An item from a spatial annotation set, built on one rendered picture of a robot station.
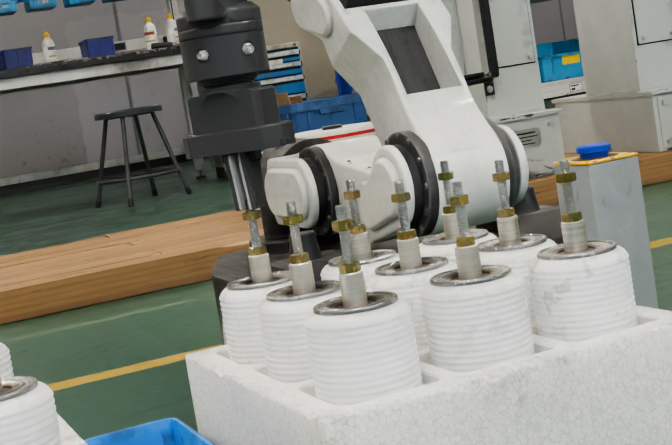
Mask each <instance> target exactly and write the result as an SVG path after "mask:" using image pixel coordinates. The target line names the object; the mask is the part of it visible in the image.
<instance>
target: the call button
mask: <svg viewBox="0 0 672 445"><path fill-rule="evenodd" d="M610 149H611V143H609V142H597V143H589V144H584V145H580V146H577V147H576V154H580V158H581V159H592V158H599V157H604V156H608V155H609V153H608V150H610Z"/></svg>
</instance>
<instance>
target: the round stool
mask: <svg viewBox="0 0 672 445"><path fill-rule="evenodd" d="M161 110H162V105H161V104H155V105H148V106H142V107H136V108H129V109H123V110H117V111H111V112H105V113H99V114H95V115H94V119H95V121H98V120H104V121H103V132H102V144H101V156H100V167H99V179H98V181H97V184H98V190H97V201H96V206H95V208H101V195H102V185H105V184H115V183H122V182H126V183H127V193H128V207H132V206H134V202H133V197H132V187H131V181H135V180H141V179H147V178H149V180H150V184H151V188H152V194H153V196H158V193H157V189H156V187H155V183H154V179H153V177H158V176H163V175H167V174H172V173H176V172H178V174H179V177H180V179H181V181H182V183H183V185H184V187H185V191H186V193H187V194H191V193H192V191H191V189H190V187H189V186H188V184H187V181H186V179H185V177H184V175H183V173H182V171H181V167H180V166H179V164H178V162H177V160H176V158H175V155H174V153H173V151H172V149H171V147H170V144H169V142H168V140H167V138H166V136H165V134H164V131H163V129H162V127H161V125H160V123H159V121H158V118H157V116H156V114H155V111H161ZM149 113H150V114H151V116H152V118H153V120H154V123H155V125H156V127H157V129H158V131H159V133H160V135H161V138H162V140H163V142H164V144H165V146H166V148H167V151H168V153H169V155H170V157H171V159H172V161H173V164H174V166H175V167H169V168H161V169H154V170H151V167H150V163H149V159H148V155H147V151H146V147H145V143H144V139H143V135H142V131H141V127H140V123H139V119H138V115H143V114H149ZM131 116H133V117H134V121H135V125H136V129H137V133H138V137H139V140H140V144H141V148H142V152H143V156H144V160H145V164H146V168H147V171H141V172H135V173H130V166H129V156H128V146H127V136H126V126H125V117H131ZM118 118H120V121H121V131H122V142H123V152H124V162H125V172H126V174H124V175H119V176H114V177H109V178H105V179H103V172H104V160H105V149H106V137H107V126H108V120H112V119H118ZM152 173H153V174H152ZM146 174H147V175H146ZM139 175H141V176H139ZM134 176H135V177H134Z"/></svg>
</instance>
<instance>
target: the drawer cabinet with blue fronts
mask: <svg viewBox="0 0 672 445"><path fill-rule="evenodd" d="M266 48H267V54H268V60H269V66H270V70H267V71H262V72H258V74H259V77H257V78H256V80H254V83H255V82H261V86H267V85H273V86H274V87H275V91H276V94H280V93H288V96H289V97H293V96H300V95H301V97H302V100H303V101H305V100H309V96H308V90H307V83H306V77H305V71H304V65H303V59H302V52H301V46H300V41H299V42H292V43H285V44H278V45H271V46H266ZM196 83H197V89H198V95H199V96H200V94H199V91H205V90H206V88H203V87H202V86H199V83H198V82H196ZM209 160H210V165H211V167H216V173H217V177H228V175H227V171H225V169H224V164H223V162H222V156H221V155H218V156H211V157H209Z"/></svg>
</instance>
